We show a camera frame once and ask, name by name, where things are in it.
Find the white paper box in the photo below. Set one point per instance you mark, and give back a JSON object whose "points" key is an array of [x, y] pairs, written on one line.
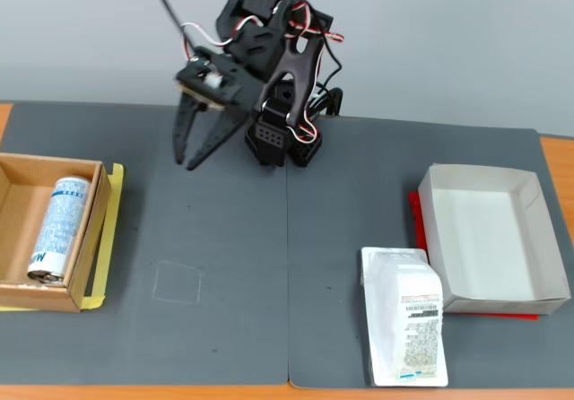
{"points": [[484, 238]]}

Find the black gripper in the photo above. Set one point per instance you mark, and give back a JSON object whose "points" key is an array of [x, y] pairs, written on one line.
{"points": [[221, 121]]}

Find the grey textured mat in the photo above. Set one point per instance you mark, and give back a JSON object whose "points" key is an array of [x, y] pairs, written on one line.
{"points": [[385, 171], [202, 238]]}

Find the yellow paper sheet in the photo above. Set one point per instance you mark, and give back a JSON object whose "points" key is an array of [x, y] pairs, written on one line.
{"points": [[105, 247]]}

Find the white plastic blister package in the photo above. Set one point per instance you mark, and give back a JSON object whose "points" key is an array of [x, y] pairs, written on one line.
{"points": [[403, 328]]}

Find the white blue printed drink can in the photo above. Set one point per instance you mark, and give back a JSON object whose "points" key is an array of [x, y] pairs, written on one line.
{"points": [[58, 229]]}

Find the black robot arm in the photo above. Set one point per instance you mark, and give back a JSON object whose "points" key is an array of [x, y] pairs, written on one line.
{"points": [[296, 68]]}

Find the black perforated table clamp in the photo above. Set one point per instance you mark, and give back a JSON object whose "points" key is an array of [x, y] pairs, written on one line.
{"points": [[266, 142], [305, 151]]}

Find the brown cardboard box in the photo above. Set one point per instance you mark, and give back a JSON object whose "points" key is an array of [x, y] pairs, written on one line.
{"points": [[18, 220]]}

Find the black-framed wrist camera module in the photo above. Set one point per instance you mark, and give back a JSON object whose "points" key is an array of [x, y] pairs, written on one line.
{"points": [[202, 81]]}

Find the red paper sheet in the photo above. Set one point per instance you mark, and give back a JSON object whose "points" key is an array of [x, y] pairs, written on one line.
{"points": [[416, 220]]}

